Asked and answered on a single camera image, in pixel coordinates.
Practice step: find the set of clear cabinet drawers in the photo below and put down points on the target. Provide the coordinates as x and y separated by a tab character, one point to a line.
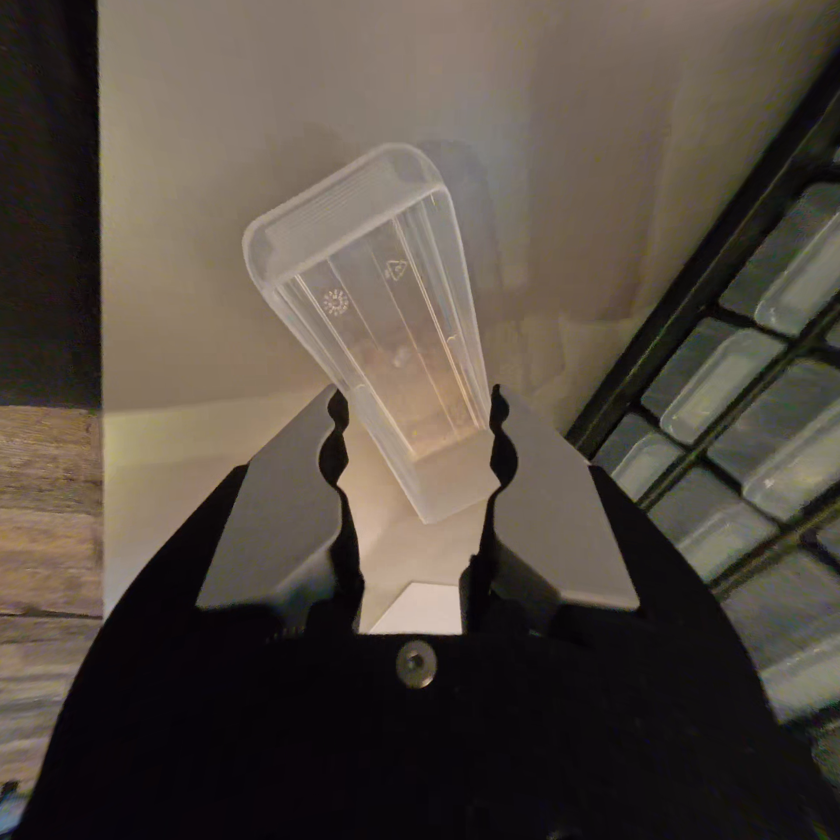
754	426

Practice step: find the black drawer cabinet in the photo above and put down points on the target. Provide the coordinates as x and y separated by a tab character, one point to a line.
689	282

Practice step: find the clear plastic drawer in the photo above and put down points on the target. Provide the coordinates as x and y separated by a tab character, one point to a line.
367	315

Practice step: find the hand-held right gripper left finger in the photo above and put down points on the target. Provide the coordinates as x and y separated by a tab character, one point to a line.
275	525

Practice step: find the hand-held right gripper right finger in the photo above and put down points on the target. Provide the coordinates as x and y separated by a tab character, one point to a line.
564	531

